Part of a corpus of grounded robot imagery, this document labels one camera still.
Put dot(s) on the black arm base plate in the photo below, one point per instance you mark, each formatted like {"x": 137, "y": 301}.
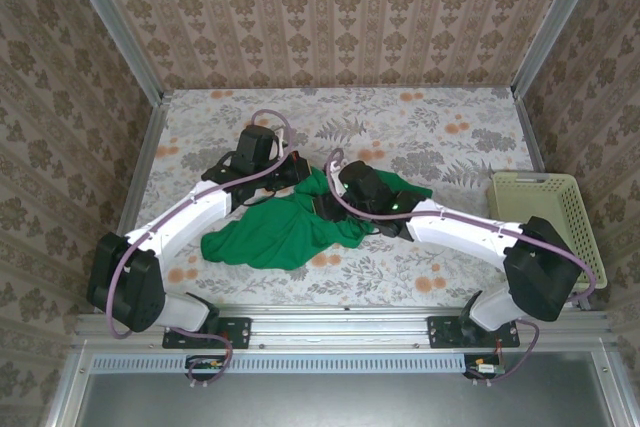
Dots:
{"x": 442, "y": 332}
{"x": 235, "y": 332}

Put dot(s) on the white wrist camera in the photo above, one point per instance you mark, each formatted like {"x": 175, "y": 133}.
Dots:
{"x": 331, "y": 165}
{"x": 282, "y": 144}

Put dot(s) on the grey metal sheet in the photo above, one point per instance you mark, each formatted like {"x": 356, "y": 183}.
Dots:
{"x": 325, "y": 402}

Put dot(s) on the floral patterned tablecloth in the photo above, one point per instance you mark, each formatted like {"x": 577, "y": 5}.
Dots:
{"x": 400, "y": 122}

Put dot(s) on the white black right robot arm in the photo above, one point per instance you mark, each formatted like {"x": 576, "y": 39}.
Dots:
{"x": 460, "y": 229}

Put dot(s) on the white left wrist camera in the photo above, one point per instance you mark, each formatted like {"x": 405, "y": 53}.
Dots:
{"x": 282, "y": 144}

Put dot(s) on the long aluminium mounting rail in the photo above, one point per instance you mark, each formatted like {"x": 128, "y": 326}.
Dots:
{"x": 340, "y": 327}

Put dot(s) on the small circuit board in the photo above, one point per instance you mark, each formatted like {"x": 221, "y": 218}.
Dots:
{"x": 487, "y": 368}
{"x": 205, "y": 363}

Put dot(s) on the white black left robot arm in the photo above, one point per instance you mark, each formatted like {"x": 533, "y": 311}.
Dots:
{"x": 190, "y": 212}

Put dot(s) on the aluminium frame bar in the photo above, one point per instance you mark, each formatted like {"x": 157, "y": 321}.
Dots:
{"x": 620, "y": 397}
{"x": 64, "y": 397}

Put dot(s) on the aluminium frame post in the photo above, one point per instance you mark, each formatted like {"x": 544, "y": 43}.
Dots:
{"x": 555, "y": 22}
{"x": 115, "y": 27}

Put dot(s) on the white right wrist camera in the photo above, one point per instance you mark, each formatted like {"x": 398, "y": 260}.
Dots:
{"x": 331, "y": 165}

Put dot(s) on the pale green plastic basket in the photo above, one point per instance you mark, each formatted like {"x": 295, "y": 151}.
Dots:
{"x": 550, "y": 192}

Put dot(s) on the green t-shirt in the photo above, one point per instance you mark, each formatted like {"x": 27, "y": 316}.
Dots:
{"x": 270, "y": 237}

